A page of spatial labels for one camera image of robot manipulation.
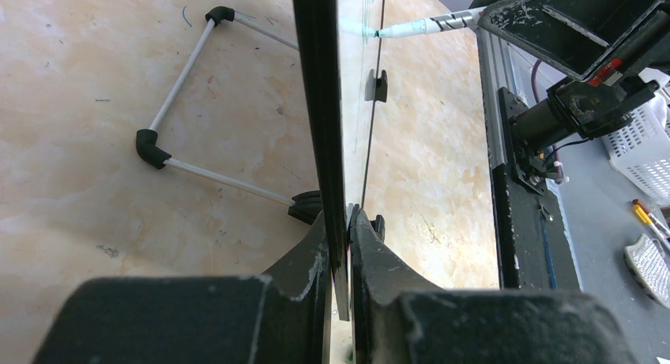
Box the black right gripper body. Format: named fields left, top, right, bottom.
left=471, top=0, right=669, bottom=82

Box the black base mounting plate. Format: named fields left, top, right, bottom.
left=491, top=87, right=582, bottom=291

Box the white perforated plastic basket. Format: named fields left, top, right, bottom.
left=602, top=95, right=669, bottom=207

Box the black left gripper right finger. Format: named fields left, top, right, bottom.
left=349, top=207, right=635, bottom=363

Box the white whiteboard black frame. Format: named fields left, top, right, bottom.
left=135, top=0, right=390, bottom=322

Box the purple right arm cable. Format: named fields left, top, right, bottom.
left=531, top=59, right=563, bottom=167

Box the white mesh object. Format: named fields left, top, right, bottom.
left=623, top=234, right=669, bottom=309

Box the yellow marker on floor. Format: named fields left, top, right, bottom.
left=631, top=199, right=669, bottom=250

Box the green white marker pen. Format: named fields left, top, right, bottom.
left=375, top=7, right=486, bottom=39

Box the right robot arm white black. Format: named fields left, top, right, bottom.
left=472, top=0, right=669, bottom=178

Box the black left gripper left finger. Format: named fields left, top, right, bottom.
left=34, top=216, right=331, bottom=363

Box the aluminium frame rail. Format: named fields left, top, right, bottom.
left=476, top=29, right=516, bottom=169

